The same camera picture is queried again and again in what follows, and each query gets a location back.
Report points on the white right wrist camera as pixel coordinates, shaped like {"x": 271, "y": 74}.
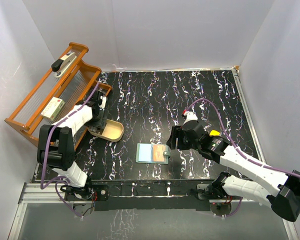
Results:
{"x": 189, "y": 116}

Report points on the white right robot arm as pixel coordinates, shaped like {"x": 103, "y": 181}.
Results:
{"x": 277, "y": 190}

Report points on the black and white stapler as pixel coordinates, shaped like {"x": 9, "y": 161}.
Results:
{"x": 61, "y": 65}

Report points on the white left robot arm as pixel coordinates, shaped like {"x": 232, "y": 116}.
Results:
{"x": 56, "y": 141}

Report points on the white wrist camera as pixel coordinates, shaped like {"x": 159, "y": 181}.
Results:
{"x": 189, "y": 116}
{"x": 102, "y": 101}

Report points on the white small cardboard box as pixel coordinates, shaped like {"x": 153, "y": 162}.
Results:
{"x": 53, "y": 108}

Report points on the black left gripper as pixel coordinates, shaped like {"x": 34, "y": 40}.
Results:
{"x": 99, "y": 124}

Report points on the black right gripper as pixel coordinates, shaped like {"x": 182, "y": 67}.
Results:
{"x": 177, "y": 132}

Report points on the orange wooden shelf rack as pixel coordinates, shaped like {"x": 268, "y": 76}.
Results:
{"x": 54, "y": 96}

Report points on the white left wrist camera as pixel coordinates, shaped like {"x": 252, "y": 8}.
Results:
{"x": 102, "y": 101}

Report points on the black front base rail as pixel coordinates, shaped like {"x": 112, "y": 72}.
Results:
{"x": 150, "y": 194}

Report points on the mint green card holder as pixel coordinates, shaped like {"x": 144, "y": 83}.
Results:
{"x": 147, "y": 153}

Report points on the tan oval wooden tray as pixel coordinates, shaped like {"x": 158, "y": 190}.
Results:
{"x": 113, "y": 131}

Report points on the yellow eraser block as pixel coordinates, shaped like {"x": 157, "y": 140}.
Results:
{"x": 215, "y": 133}

